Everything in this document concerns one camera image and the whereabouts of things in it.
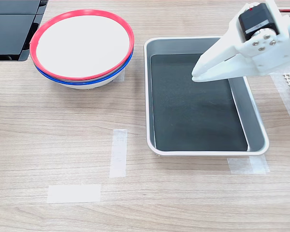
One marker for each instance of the steel tray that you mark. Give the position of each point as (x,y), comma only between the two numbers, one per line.
(254,116)

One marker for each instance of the red-rimmed white round plate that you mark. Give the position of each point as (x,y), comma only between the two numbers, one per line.
(82,46)

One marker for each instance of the black mat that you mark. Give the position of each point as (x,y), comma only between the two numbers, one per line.
(195,108)

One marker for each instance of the blue-rimmed white round plate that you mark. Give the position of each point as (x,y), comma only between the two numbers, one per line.
(87,85)

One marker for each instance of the clear tape strip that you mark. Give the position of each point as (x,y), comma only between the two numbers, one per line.
(119,76)
(288,106)
(118,152)
(247,165)
(73,193)

